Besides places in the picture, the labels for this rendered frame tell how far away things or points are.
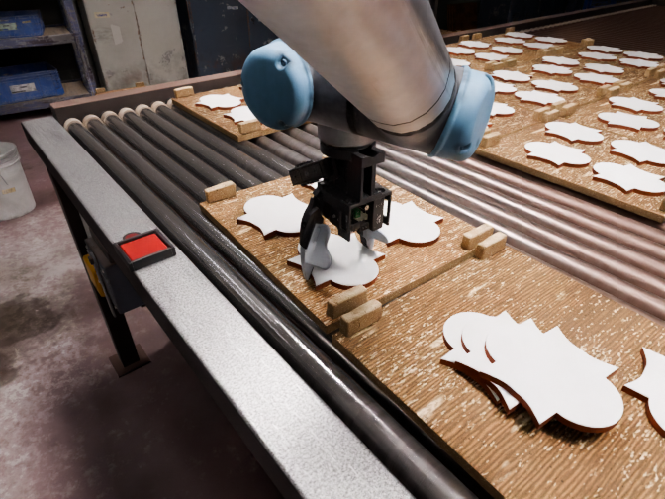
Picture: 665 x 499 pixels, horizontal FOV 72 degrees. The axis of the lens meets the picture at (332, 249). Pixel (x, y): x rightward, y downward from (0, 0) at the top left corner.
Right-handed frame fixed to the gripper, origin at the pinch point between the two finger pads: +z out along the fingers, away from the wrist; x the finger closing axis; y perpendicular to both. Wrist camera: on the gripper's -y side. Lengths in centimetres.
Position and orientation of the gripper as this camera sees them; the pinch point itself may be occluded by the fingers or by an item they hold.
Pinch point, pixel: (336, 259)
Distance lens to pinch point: 70.7
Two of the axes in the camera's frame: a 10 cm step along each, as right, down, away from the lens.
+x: 8.1, -3.4, 4.9
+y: 5.9, 4.6, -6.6
